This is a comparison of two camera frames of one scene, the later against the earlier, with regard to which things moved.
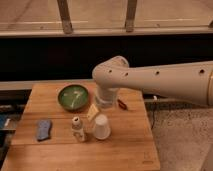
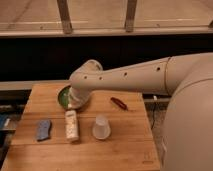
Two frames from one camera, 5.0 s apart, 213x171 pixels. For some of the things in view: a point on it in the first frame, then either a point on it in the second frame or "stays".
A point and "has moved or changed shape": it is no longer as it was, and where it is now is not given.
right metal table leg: x=130 y=15 stays
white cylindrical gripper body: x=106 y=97 -> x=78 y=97
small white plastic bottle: x=77 y=129 has moved or changed shape
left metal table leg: x=65 y=16 stays
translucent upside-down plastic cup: x=102 y=129 stays
